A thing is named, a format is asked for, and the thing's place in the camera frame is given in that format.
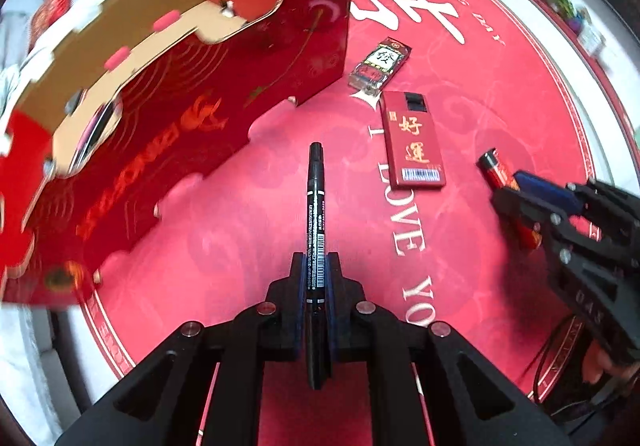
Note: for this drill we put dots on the red embroidered cushion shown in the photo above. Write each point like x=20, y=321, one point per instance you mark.
x=46, y=15

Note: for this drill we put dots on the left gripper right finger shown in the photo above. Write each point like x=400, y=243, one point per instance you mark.
x=428, y=385

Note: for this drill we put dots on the person's hand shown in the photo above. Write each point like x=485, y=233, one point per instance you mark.
x=596, y=363

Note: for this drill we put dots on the red round table mat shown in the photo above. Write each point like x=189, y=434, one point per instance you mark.
x=407, y=209

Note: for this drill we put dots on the red cigarette pack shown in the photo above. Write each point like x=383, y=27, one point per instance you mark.
x=412, y=149

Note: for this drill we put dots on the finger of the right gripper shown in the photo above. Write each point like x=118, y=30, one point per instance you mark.
x=525, y=210
x=559, y=197

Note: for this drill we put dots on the patterned cigarette pack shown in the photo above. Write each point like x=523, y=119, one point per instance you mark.
x=372, y=74

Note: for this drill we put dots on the black marker pen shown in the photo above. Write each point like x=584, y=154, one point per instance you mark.
x=318, y=354

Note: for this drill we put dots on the red cardboard box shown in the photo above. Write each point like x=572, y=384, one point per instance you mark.
x=148, y=93

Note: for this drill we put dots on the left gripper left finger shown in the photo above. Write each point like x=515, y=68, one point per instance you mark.
x=202, y=385

